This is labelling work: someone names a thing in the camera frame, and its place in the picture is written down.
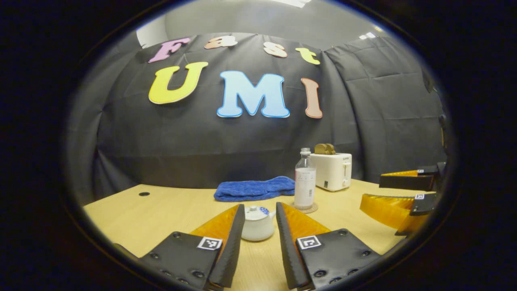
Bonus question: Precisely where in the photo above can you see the blue folded towel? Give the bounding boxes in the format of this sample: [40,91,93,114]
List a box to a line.
[214,176,296,202]

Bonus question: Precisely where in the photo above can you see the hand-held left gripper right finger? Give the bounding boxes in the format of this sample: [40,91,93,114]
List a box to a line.
[276,202,382,291]

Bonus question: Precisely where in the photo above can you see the clear plastic water bottle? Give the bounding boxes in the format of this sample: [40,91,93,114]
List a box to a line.
[294,148,317,210]

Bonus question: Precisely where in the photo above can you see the cream white toaster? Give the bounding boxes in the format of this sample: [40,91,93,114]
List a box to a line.
[310,153,352,192]

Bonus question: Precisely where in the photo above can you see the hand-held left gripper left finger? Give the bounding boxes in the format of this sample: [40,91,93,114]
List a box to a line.
[137,204,246,291]

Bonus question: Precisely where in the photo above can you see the black backdrop cloth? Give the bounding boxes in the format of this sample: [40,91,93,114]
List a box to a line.
[67,32,449,202]

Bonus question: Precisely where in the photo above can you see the round wooden coaster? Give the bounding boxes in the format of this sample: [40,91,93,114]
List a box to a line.
[292,202,319,214]

